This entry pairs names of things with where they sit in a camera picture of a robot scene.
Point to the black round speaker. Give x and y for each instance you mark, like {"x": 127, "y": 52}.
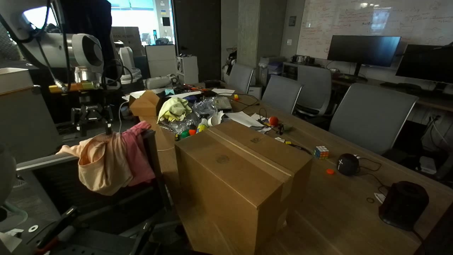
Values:
{"x": 347, "y": 164}

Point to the grey cabinet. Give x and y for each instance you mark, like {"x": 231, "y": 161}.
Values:
{"x": 24, "y": 113}

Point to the whiteboard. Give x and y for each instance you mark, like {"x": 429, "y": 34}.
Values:
{"x": 417, "y": 21}

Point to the crumpled clear plastic bag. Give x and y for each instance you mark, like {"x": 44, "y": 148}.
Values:
{"x": 203, "y": 108}

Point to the grey office chair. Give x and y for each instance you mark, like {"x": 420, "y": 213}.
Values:
{"x": 240, "y": 77}
{"x": 315, "y": 88}
{"x": 281, "y": 94}
{"x": 371, "y": 117}

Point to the yellow cloth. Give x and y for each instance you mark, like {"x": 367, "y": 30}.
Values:
{"x": 175, "y": 109}

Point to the peach cloth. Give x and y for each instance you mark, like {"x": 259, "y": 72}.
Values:
{"x": 101, "y": 163}

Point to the puzzle cube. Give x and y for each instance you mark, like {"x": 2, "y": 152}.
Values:
{"x": 321, "y": 152}

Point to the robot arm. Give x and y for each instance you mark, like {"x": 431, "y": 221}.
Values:
{"x": 53, "y": 46}

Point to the small cardboard box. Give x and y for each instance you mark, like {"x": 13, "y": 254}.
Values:
{"x": 145, "y": 104}

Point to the white box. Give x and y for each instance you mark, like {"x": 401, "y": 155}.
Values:
{"x": 187, "y": 69}

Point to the orange ball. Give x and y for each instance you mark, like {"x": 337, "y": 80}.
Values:
{"x": 273, "y": 121}

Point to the large cardboard box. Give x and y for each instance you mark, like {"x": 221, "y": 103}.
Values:
{"x": 233, "y": 184}

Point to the row of monitors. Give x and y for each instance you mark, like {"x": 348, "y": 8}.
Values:
{"x": 364, "y": 49}

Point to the pink cloth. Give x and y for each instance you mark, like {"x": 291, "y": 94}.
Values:
{"x": 136, "y": 156}

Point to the yellow and white bottle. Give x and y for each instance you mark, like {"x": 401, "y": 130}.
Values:
{"x": 202, "y": 125}

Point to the black cylinder speaker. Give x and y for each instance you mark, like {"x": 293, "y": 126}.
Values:
{"x": 403, "y": 205}

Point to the white cup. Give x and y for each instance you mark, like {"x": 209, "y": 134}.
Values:
{"x": 215, "y": 119}

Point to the black office chair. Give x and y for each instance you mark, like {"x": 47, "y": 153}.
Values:
{"x": 106, "y": 212}

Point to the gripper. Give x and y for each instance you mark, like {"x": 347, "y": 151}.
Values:
{"x": 92, "y": 101}

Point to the green ball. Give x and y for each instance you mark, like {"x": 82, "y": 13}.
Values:
{"x": 184, "y": 134}

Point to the window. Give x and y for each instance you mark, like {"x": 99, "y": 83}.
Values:
{"x": 138, "y": 17}

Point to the grey flat device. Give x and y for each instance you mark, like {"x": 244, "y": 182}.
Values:
{"x": 222, "y": 103}

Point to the white paper sheets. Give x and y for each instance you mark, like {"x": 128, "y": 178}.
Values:
{"x": 242, "y": 118}

